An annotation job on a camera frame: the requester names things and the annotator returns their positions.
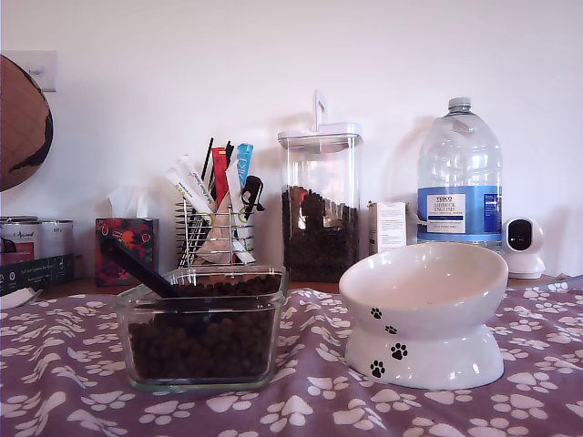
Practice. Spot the black plastic clip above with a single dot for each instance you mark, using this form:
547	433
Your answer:
252	191

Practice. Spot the floral tissue box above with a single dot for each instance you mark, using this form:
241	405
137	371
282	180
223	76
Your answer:
127	255

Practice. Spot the black straw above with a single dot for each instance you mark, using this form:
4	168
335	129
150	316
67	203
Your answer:
230	152
207	159

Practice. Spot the silver tin red label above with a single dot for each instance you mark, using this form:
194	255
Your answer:
20	241

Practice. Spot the white wall switch plate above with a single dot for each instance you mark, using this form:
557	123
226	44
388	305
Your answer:
45	68

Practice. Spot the silver tin plain label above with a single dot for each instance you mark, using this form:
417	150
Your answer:
57	239

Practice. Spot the plain white sachet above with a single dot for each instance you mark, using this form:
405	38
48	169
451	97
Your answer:
234	186

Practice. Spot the small white printed carton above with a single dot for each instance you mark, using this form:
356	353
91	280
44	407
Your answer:
389	227

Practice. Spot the white dish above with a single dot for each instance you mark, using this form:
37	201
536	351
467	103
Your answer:
16	298

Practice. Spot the black plastic measuring scoop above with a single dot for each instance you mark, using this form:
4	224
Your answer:
136	268

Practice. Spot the white tissue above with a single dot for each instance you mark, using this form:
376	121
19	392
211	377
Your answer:
127	202

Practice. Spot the round brown map board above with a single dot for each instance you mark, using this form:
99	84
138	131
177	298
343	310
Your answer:
23	127

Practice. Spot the tall clear white-lidded jar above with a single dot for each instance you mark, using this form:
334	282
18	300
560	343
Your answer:
319	155

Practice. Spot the large clear water bottle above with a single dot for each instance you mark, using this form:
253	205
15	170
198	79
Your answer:
460	155

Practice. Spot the blue stick sachet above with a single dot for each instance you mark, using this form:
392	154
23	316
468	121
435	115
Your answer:
245	159

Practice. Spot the red stick sachet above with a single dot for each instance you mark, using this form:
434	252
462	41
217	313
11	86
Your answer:
221	177

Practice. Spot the purple paw print cloth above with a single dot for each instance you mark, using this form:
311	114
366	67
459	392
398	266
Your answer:
319	409

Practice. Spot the white sachet green print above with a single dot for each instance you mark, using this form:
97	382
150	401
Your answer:
184	191
196	179

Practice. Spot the white paw print cat bowl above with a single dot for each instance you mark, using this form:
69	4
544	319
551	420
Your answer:
423	282

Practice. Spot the small white round camera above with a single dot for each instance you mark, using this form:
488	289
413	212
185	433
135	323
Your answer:
524	259

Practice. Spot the beige paper sachet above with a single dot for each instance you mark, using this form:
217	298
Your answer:
218	241

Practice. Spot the square glass food container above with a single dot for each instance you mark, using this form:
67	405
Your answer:
136	364

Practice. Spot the dark printed carton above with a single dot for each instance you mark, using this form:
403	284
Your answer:
36	275

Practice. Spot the brown cat kibble pile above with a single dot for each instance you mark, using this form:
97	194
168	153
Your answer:
319	246
205	341

